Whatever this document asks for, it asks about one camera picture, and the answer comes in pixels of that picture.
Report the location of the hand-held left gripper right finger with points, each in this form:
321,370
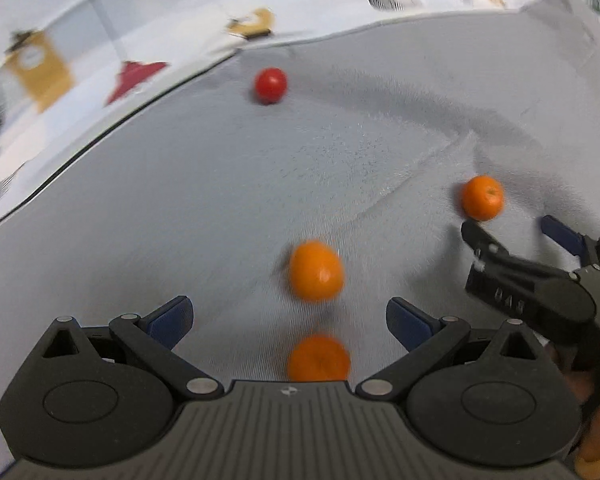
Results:
405,323

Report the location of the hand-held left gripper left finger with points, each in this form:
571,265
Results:
172,321

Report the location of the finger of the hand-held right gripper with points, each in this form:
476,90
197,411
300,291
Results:
480,241
562,236

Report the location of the small orange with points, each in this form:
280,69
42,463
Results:
483,198
316,271
319,359

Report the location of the grey blanket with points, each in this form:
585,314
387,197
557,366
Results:
230,175

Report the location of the red cherry tomato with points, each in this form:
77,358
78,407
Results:
270,85

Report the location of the printed deer cloth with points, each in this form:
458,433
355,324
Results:
80,15

